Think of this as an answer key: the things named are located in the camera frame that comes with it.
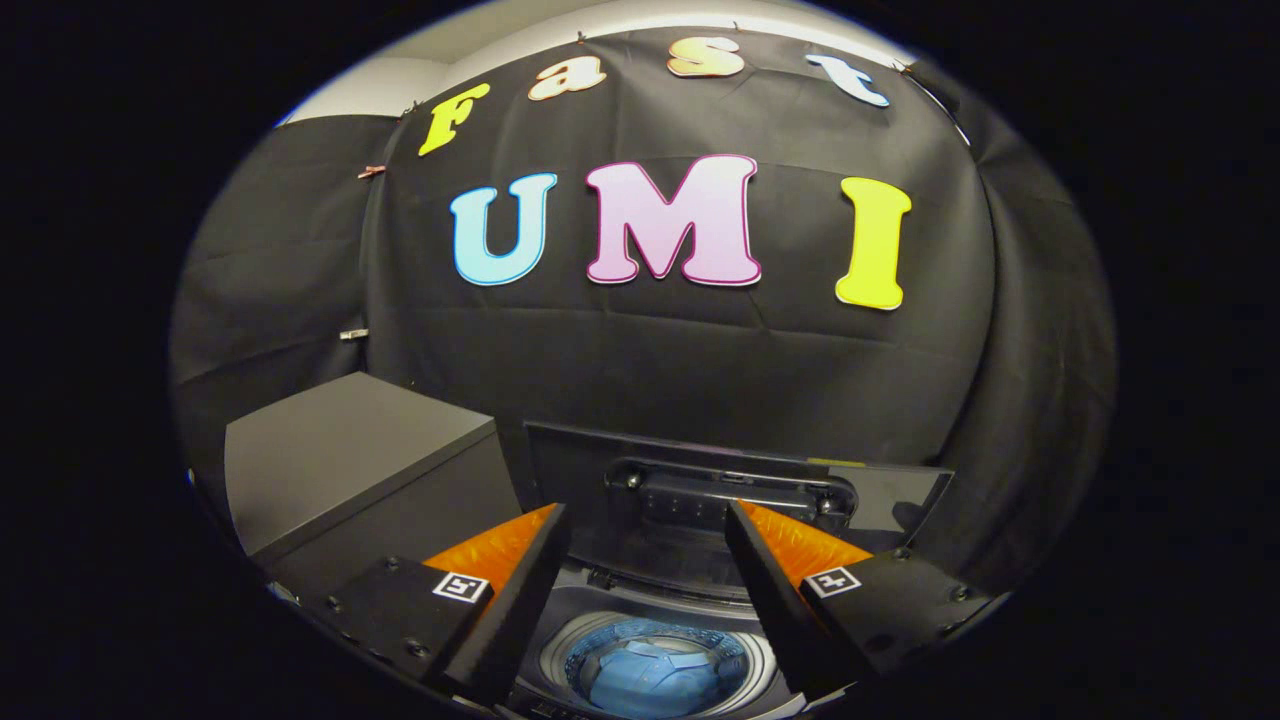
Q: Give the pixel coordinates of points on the dark grey cabinet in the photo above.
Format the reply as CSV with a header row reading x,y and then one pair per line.
x,y
340,450

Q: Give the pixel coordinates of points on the light blue polo shirt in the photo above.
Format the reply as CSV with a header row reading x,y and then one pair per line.
x,y
650,680

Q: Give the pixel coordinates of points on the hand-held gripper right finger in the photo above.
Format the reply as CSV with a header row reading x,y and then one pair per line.
x,y
770,600

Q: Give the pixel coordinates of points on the black backdrop cloth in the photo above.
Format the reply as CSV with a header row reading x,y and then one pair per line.
x,y
650,350

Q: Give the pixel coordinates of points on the copper clip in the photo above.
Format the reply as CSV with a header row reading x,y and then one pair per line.
x,y
371,172

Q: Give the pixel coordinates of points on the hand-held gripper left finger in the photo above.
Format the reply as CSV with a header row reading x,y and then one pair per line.
x,y
520,610

